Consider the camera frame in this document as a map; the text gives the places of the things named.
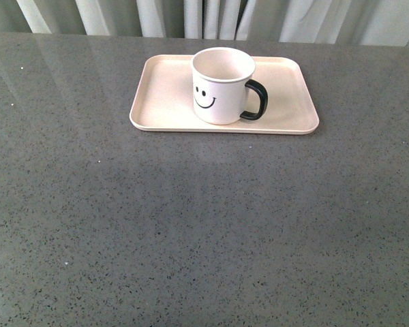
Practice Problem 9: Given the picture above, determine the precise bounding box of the white smiley mug black handle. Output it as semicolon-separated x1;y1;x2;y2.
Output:
191;47;269;125

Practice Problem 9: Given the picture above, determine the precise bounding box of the pale pink rectangular tray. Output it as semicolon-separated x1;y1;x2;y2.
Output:
130;54;319;135

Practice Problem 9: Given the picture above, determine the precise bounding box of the white pleated curtain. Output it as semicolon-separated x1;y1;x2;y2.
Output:
0;0;409;46

